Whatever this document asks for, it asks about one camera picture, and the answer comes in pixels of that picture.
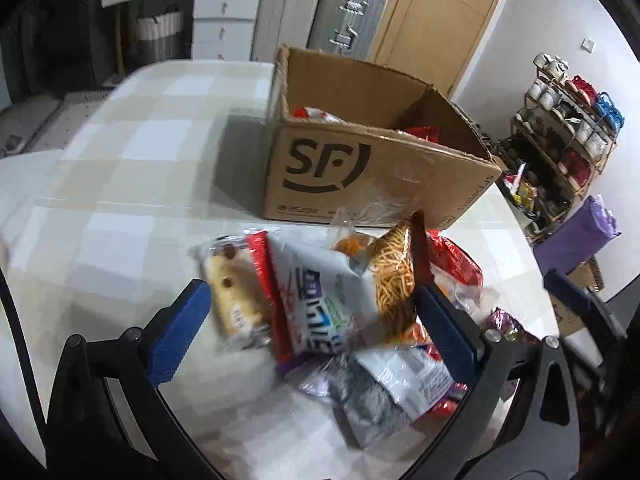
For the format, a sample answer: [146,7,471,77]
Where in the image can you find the dark grey refrigerator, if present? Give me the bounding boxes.
[7,0,121,101]

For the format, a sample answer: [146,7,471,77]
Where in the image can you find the patterned floor mat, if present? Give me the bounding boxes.
[0,87,116,156]

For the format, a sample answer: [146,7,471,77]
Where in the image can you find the wooden door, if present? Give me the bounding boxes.
[367,0,516,101]

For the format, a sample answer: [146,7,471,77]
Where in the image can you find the white red snack packet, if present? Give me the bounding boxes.
[292,106,351,126]

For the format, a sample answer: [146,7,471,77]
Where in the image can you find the pile of assorted snack packets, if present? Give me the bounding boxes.
[250,210,543,448]

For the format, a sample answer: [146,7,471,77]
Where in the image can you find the silver suitcase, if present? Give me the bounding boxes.
[306,0,388,63]

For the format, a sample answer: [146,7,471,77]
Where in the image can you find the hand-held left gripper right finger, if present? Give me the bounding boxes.
[414,282,583,480]

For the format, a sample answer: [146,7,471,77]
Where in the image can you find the brown cardboard box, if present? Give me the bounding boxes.
[262,45,503,231]

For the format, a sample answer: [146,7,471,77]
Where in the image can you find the clear cake slice packet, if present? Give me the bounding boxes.
[192,232,276,353]

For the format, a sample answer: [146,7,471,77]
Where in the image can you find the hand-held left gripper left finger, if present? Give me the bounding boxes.
[42,277,213,480]

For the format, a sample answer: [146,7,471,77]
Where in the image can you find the white drawer desk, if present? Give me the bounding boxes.
[100,0,263,63]

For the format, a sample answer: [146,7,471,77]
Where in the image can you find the wooden shoe rack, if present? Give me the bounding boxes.
[510,52,626,241]

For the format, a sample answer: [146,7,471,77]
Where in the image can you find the rows of racked shoes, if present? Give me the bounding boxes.
[512,52,626,226]

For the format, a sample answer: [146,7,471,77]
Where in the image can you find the colourful plastic bag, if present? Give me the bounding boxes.
[502,162,538,211]

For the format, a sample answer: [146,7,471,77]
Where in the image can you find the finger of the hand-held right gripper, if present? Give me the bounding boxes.
[544,269,630,346]

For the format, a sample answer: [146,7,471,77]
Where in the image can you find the beige suitcase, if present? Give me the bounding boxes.
[251,0,326,63]

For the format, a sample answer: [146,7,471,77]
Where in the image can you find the plain red snack packet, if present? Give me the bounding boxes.
[402,125,443,143]

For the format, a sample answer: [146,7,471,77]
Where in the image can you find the small cardboard box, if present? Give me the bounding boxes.
[555,257,608,338]

